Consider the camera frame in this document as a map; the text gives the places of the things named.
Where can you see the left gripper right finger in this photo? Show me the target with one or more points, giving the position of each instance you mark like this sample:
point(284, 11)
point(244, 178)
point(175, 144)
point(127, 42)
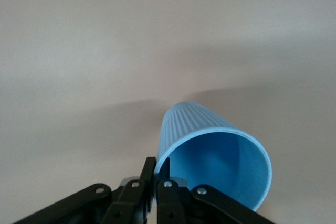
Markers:
point(178, 205)

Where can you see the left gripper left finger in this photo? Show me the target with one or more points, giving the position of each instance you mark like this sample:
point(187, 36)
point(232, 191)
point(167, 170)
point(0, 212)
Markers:
point(126, 203)

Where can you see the ribbed blue plastic cup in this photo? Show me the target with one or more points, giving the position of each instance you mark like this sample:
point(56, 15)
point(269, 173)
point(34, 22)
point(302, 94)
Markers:
point(215, 155)

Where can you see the brown table cover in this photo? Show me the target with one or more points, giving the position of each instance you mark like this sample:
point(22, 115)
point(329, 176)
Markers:
point(105, 51)

